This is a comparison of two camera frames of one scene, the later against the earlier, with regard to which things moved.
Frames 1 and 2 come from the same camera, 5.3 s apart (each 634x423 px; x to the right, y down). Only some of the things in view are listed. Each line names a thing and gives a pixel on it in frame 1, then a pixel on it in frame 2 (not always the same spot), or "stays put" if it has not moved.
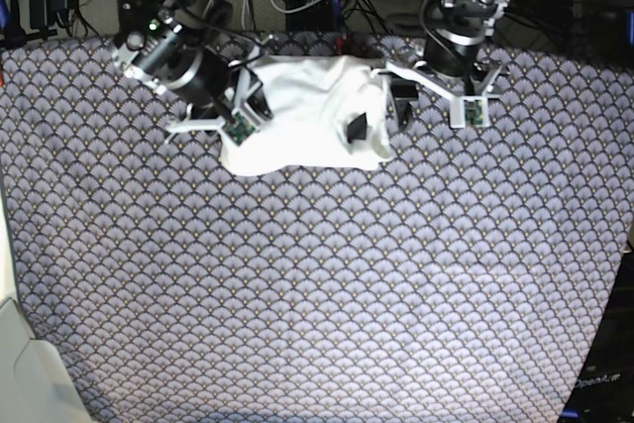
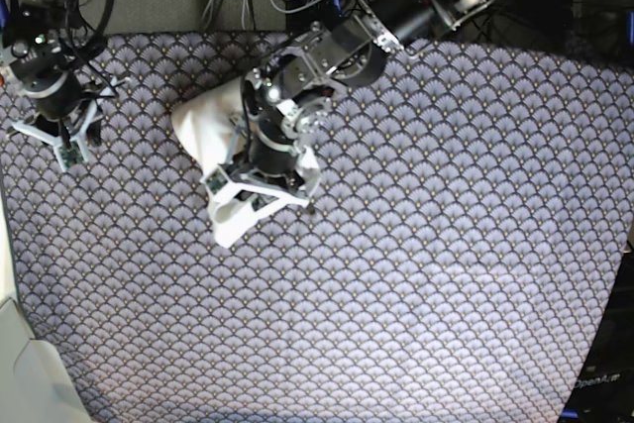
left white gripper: (251, 104) → (67, 149)
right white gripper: (466, 111) → (218, 184)
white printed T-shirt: (329, 114) → (207, 123)
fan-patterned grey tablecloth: (464, 280) stays put
